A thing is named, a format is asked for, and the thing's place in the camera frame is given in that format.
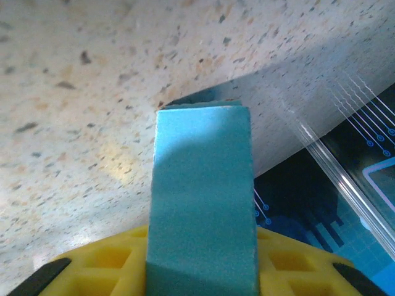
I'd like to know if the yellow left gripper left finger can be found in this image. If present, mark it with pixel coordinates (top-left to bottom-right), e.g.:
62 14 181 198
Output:
6 224 149 296

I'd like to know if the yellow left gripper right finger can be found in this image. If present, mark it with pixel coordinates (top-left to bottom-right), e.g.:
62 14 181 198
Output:
255 226 388 296

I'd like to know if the white and blue paper box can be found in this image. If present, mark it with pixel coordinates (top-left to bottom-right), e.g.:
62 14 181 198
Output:
144 97 260 296

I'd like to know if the aluminium frame post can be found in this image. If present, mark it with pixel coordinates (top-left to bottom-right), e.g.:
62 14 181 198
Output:
277 76 395 266

